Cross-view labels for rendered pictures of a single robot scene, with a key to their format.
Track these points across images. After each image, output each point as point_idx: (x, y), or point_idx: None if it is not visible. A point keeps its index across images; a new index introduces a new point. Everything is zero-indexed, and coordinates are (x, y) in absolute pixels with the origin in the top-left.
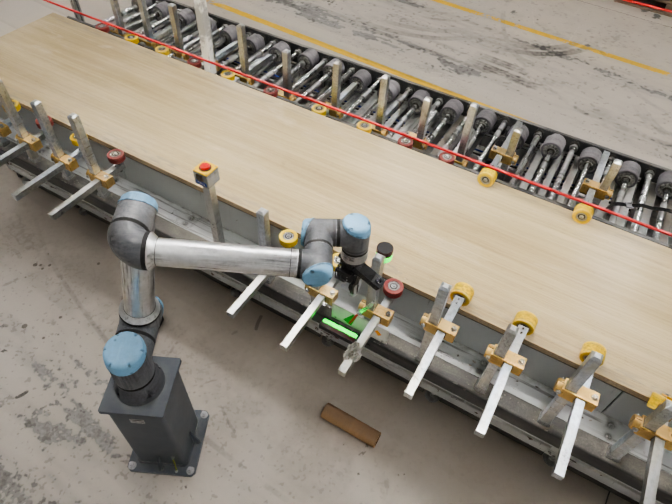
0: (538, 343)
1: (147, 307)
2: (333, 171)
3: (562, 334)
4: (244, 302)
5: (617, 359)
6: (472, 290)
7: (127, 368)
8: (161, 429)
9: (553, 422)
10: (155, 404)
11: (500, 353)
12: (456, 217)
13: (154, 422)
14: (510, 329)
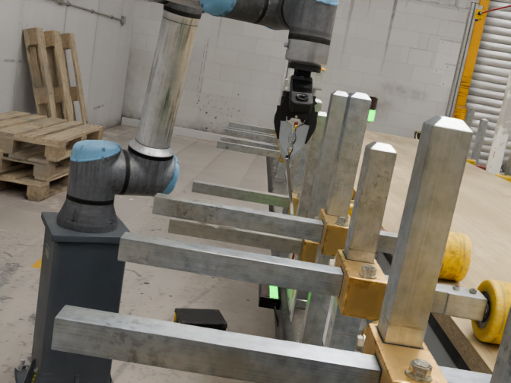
0: (493, 364)
1: (148, 130)
2: (493, 209)
3: None
4: (218, 188)
5: None
6: (465, 247)
7: (77, 149)
8: (49, 279)
9: None
10: (66, 231)
11: (347, 242)
12: None
13: (50, 257)
14: (373, 141)
